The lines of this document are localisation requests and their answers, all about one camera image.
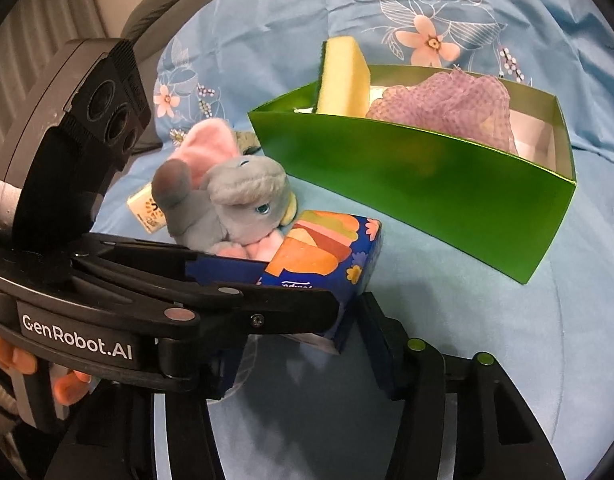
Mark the grey sofa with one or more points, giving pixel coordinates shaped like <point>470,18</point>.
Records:
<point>152,15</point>

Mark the colourful tissue pack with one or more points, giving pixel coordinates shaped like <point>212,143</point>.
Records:
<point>327,250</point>

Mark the yellow sponge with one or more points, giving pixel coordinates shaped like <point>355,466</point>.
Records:
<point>344,80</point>

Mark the person's left hand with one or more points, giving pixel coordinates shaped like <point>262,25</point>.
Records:
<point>12,357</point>

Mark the grey elephant plush toy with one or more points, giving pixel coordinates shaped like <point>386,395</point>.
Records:
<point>247,185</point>

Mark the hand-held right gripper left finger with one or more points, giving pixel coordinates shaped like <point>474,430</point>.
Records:
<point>137,440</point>

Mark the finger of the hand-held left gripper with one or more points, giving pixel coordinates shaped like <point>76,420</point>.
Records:
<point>267,312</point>
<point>207,270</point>

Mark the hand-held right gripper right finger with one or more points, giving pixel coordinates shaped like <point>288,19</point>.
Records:
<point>384,355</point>

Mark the green cardboard box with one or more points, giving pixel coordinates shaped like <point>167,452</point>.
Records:
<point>412,185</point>

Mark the purple mesh bath pouf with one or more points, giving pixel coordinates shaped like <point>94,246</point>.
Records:
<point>437,110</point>

